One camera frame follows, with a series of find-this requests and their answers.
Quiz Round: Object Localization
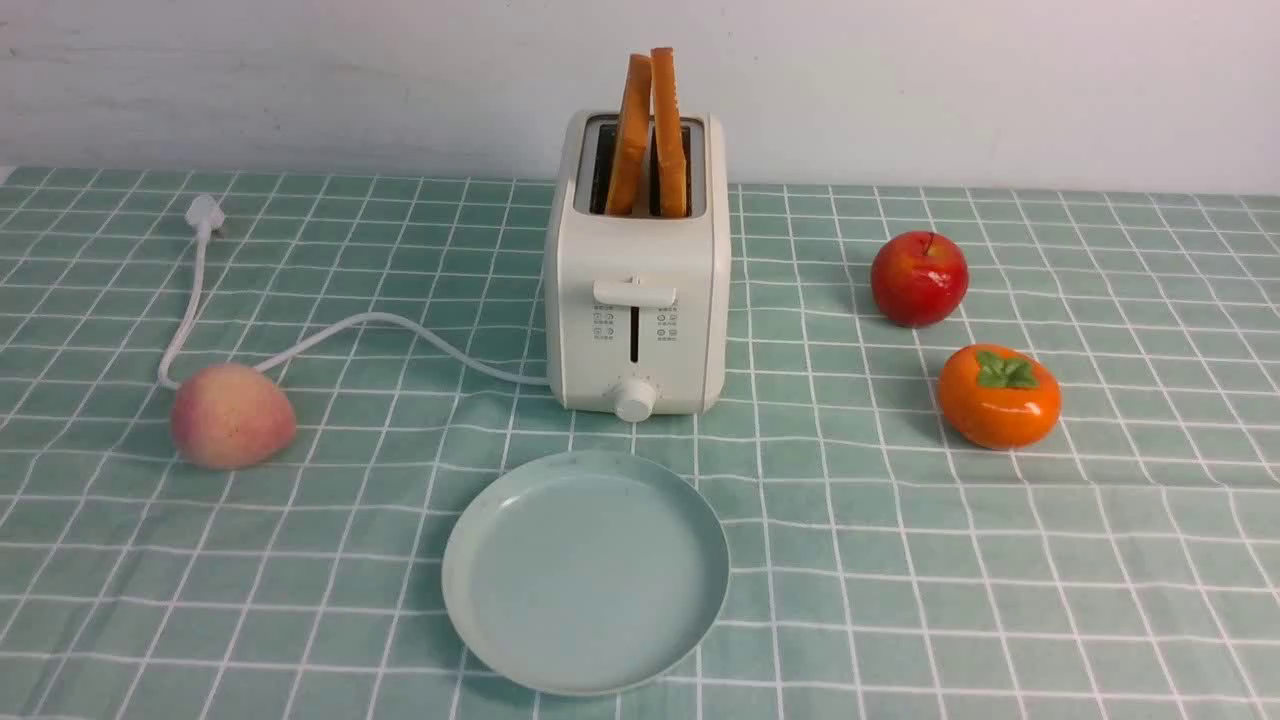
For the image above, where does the toast slice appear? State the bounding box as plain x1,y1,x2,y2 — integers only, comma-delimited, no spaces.
650,47,689,218
604,54,652,217

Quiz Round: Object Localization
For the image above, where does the white two-slot toaster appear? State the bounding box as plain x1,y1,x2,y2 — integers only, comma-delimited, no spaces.
543,109,733,423

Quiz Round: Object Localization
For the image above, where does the light blue round plate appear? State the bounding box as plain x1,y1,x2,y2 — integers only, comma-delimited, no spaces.
442,450,731,697

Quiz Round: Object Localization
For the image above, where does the red apple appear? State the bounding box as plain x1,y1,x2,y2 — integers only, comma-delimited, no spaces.
870,231,970,328

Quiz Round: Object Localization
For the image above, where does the orange persimmon with green leaf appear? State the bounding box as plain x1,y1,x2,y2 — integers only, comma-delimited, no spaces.
937,345,1062,451

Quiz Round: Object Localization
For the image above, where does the pink peach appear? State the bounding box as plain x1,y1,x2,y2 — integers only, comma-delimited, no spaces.
170,363,297,470

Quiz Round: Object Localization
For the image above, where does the green checked tablecloth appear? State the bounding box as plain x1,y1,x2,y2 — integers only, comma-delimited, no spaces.
1,167,1279,719

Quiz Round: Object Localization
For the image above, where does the white toaster power cord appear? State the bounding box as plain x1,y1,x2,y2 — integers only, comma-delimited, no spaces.
157,193,552,392

